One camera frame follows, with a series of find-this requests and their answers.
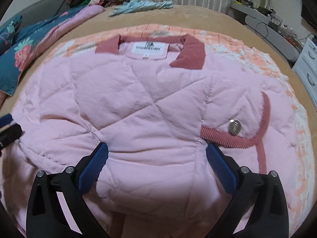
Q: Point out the black flat television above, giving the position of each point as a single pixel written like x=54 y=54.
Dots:
x=310 y=12

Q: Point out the blue floral quilt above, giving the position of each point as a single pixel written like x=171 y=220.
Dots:
x=27 y=49

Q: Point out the bed with tan cover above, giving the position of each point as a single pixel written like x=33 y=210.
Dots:
x=210 y=17

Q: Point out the grey low desk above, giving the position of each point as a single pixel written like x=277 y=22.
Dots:
x=260 y=21

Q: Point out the orange checked blanket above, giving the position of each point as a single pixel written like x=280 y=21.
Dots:
x=247 y=54

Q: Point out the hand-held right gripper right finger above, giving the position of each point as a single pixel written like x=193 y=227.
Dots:
x=220 y=168

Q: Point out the pink quilted jacket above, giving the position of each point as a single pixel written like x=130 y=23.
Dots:
x=138 y=91

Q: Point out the grey pillow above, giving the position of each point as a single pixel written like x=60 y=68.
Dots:
x=42 y=7

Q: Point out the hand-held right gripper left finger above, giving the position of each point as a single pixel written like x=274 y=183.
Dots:
x=95 y=161

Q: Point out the light blue garment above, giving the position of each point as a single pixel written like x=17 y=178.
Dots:
x=138 y=7

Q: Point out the clutter of small electronics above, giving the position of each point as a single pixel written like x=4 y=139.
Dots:
x=275 y=17

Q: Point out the white drawer cabinet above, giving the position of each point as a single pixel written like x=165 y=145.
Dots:
x=308 y=64

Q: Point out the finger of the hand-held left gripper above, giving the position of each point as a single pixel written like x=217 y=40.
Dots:
x=10 y=136
x=5 y=120

